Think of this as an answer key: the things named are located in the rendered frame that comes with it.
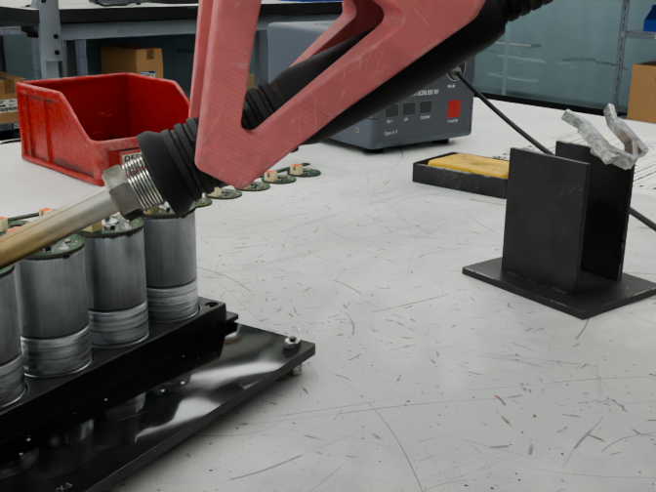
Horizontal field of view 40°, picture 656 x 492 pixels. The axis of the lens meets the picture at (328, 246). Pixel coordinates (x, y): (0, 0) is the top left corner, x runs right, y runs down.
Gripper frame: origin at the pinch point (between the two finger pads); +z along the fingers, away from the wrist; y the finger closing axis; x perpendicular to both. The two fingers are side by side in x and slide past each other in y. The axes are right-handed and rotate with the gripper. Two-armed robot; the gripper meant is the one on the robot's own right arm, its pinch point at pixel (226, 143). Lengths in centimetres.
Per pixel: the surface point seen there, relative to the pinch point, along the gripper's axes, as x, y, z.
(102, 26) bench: 4, -273, 14
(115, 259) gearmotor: -0.3, -5.4, 5.8
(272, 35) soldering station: 11, -56, -5
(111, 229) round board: -0.9, -5.7, 5.0
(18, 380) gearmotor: -1.7, -2.2, 9.6
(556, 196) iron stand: 17.1, -12.1, -3.6
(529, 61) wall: 244, -496, -81
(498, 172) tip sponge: 23.6, -30.9, -3.6
